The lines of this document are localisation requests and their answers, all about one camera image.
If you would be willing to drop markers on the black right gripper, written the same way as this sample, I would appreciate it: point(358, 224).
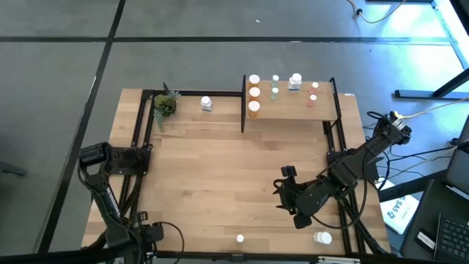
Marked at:
point(308, 199)

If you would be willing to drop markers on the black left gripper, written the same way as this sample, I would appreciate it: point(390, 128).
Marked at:
point(155, 232)

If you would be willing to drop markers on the orange pill bottle white cap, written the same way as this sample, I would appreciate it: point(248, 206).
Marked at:
point(254, 107)
point(254, 78)
point(254, 91)

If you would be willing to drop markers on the green pill vial white cap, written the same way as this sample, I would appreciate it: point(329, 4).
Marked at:
point(275, 91)
point(275, 78)

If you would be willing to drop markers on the white Melatonin supplement bottle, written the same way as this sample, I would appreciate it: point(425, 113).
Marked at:
point(294, 83)

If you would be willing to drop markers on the white bottle blue label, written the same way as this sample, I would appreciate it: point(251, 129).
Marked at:
point(206, 104)

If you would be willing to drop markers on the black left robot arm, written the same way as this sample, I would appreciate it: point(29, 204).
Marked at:
point(110, 205)

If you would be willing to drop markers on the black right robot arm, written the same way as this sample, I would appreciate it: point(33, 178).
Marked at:
point(366, 154)

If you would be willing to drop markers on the wooden shelf board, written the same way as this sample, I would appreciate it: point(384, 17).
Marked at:
point(289, 110)

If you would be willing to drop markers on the large white pill bottle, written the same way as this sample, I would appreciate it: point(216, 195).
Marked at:
point(324, 238)

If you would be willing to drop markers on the green artificial plant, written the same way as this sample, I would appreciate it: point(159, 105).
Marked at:
point(159, 121)

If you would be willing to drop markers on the white box blue print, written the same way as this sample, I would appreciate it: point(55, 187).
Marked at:
point(401, 216)

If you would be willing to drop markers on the black plant pot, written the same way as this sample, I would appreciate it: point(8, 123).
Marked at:
point(171, 111)

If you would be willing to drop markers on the black desk leg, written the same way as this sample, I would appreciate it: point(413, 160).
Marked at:
point(421, 94)
point(410, 187)

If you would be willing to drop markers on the black device white label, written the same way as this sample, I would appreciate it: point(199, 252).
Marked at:
point(425, 240)

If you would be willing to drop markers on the black laptop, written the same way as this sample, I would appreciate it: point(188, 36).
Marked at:
point(432, 205)

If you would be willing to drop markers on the grey chair base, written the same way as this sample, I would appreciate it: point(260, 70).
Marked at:
point(12, 169)

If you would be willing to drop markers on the black keyboard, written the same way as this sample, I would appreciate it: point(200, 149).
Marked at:
point(454, 238)

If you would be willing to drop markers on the dark grey monitor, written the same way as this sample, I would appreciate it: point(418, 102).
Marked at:
point(459, 168)

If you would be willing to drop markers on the silver metal bracket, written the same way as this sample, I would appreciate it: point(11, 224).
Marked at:
point(339, 260)

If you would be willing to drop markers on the black shelf side frame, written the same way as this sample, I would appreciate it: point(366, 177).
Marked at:
point(335, 98)
point(243, 117)

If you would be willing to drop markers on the black camera frame bar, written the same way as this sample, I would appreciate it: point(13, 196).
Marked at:
point(55, 258)

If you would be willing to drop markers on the black aluminium table frame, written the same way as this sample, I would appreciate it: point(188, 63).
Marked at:
point(190, 93)

